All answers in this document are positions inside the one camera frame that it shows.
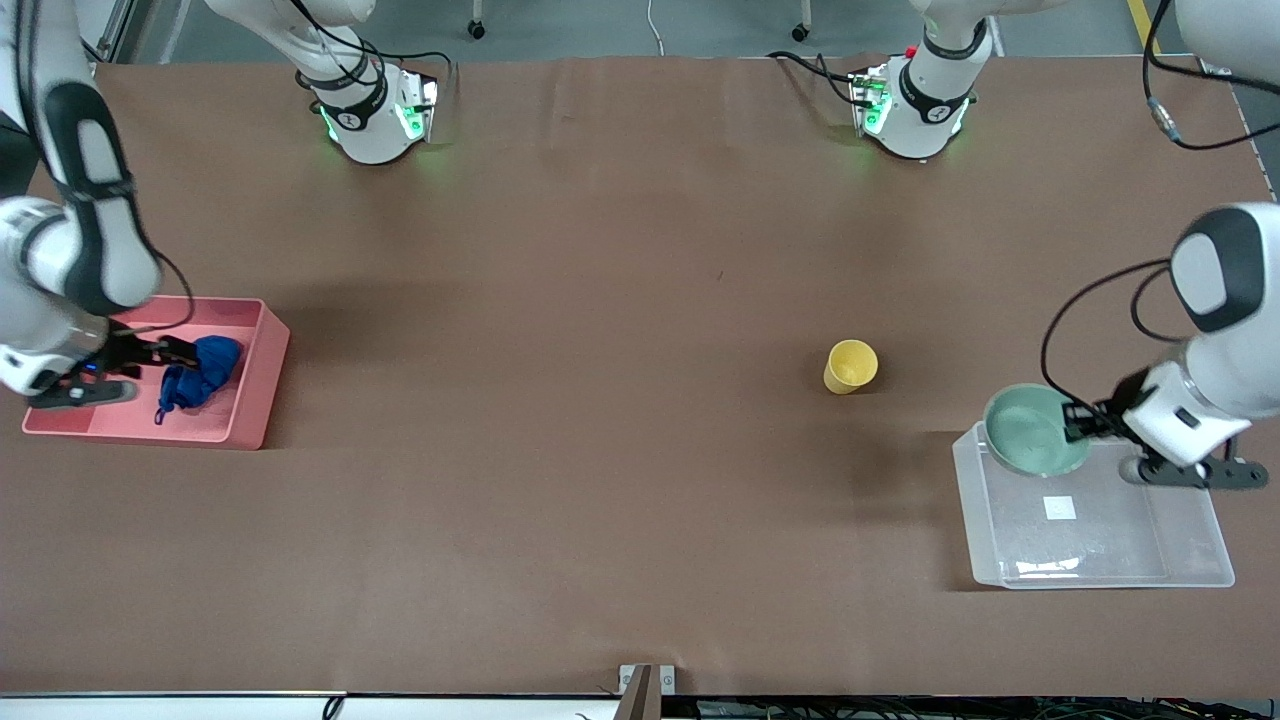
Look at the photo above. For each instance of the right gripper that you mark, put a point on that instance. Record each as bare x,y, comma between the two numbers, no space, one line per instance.
132,351

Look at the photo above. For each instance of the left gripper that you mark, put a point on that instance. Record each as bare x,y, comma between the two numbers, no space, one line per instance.
1112,411

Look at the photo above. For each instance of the blue cloth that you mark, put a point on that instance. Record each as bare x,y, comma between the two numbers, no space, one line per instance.
205,375

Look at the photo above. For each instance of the light green bowl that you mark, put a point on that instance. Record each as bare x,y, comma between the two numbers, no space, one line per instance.
1030,435

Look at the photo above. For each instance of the yellow plastic cup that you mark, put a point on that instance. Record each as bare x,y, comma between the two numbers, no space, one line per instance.
850,365

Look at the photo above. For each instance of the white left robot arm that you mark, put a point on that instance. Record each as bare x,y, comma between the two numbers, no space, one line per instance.
935,90

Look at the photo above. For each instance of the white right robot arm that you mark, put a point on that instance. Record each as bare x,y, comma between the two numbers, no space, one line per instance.
370,120

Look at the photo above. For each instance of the clear plastic storage box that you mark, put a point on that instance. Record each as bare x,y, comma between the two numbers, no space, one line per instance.
1120,555

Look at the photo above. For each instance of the pink plastic bin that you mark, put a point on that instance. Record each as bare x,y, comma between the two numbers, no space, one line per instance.
250,400

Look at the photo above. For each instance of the white square sticker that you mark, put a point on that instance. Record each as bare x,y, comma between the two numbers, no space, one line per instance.
1060,508

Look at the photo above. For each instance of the brown table cover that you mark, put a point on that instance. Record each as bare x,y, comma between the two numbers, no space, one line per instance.
600,450

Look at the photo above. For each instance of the aluminium frame post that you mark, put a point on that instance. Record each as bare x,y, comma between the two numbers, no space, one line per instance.
1215,68
125,30

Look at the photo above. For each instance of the metal table edge bracket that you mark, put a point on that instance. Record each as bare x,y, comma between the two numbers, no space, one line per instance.
665,680

